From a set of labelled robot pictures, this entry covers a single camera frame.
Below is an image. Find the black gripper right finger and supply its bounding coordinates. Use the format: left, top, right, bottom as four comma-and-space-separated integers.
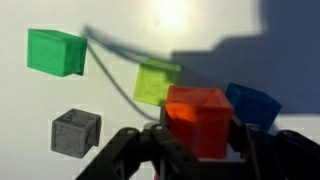
228, 114, 320, 180

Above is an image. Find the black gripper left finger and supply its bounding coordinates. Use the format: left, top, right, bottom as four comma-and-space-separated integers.
74, 121, 201, 180

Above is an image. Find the orange building block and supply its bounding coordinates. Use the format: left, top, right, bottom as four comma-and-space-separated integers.
164, 85, 234, 160

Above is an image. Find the grey building block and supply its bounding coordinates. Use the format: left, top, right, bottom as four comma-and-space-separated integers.
50, 108, 102, 159

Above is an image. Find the blue building block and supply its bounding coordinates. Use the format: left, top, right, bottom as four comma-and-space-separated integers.
224, 82, 283, 133

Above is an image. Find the yellow-green building block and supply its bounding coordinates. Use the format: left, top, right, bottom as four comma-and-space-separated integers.
133, 58, 182, 107

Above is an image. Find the green building block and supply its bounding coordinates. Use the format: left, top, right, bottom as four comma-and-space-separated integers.
27, 28, 89, 78

